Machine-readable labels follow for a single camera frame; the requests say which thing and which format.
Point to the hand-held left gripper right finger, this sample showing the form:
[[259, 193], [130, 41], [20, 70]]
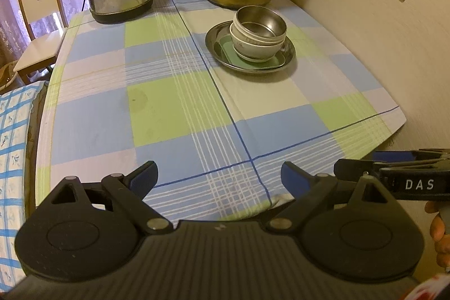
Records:
[[293, 177]]

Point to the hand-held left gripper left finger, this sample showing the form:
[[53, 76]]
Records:
[[144, 177]]

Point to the stainless steel bowl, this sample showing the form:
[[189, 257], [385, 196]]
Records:
[[260, 22]]

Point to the red and white cloth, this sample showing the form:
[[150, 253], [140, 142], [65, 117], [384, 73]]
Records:
[[429, 289]]

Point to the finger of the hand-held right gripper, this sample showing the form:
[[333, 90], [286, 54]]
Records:
[[393, 156], [351, 166]]

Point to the blue grid printed cloth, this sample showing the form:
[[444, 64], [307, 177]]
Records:
[[14, 152]]

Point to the checked tablecloth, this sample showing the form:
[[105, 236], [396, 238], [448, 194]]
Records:
[[158, 103]]

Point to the white ceramic bowl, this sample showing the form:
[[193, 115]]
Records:
[[256, 52]]

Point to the white wooden chair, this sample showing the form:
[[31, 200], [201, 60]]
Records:
[[38, 4]]

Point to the large stainless steel plate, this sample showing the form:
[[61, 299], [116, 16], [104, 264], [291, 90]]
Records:
[[214, 38]]

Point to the green square plate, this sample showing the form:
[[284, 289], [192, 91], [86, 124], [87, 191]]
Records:
[[226, 47]]

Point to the person's right hand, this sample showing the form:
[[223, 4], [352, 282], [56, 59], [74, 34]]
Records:
[[443, 250]]

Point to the beige plastic bucket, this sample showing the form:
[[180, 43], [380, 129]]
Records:
[[6, 75]]

